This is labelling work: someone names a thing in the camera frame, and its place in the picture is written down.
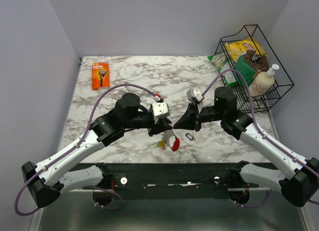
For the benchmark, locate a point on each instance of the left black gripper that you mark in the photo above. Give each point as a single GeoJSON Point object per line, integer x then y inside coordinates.
{"type": "Point", "coordinates": [162, 125]}

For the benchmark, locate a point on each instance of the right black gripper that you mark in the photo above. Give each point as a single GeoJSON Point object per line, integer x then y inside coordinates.
{"type": "Point", "coordinates": [191, 119]}

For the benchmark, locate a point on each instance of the small black key fob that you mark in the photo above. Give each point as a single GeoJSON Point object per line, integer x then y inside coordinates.
{"type": "Point", "coordinates": [190, 137]}

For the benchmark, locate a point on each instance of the yellow tagged key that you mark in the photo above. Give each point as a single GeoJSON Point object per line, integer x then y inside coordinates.
{"type": "Point", "coordinates": [161, 144]}

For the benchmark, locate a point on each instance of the red white keyring carabiner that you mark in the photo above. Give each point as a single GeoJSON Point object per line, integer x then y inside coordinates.
{"type": "Point", "coordinates": [170, 140]}

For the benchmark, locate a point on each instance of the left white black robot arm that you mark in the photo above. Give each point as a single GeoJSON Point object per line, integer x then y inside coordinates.
{"type": "Point", "coordinates": [48, 179]}

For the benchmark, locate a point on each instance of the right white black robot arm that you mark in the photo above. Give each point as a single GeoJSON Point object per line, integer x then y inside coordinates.
{"type": "Point", "coordinates": [295, 177]}

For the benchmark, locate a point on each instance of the green white snack bag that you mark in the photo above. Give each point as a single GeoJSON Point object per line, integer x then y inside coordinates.
{"type": "Point", "coordinates": [221, 62]}

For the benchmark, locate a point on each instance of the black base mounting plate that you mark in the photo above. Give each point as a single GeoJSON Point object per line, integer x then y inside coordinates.
{"type": "Point", "coordinates": [172, 181]}

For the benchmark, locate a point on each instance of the orange razor box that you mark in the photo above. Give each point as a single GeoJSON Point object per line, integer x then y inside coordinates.
{"type": "Point", "coordinates": [100, 76]}

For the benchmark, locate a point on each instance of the cream lotion pump bottle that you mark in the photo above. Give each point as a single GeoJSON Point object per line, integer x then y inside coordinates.
{"type": "Point", "coordinates": [263, 81]}

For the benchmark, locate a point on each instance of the yellow chips bag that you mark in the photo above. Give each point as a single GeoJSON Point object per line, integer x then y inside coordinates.
{"type": "Point", "coordinates": [238, 48]}

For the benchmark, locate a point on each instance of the brown crumpled cloth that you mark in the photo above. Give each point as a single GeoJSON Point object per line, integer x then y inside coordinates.
{"type": "Point", "coordinates": [256, 61]}

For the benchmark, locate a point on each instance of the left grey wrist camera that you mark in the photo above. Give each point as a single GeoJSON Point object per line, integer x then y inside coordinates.
{"type": "Point", "coordinates": [160, 110]}

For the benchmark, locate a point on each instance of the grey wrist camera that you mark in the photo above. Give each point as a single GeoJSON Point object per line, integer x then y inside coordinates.
{"type": "Point", "coordinates": [194, 96]}
{"type": "Point", "coordinates": [160, 110]}

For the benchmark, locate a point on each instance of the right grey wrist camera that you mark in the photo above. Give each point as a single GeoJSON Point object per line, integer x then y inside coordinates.
{"type": "Point", "coordinates": [194, 96]}

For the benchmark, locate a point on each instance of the black wire basket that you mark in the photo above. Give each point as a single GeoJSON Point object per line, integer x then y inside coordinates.
{"type": "Point", "coordinates": [245, 75]}

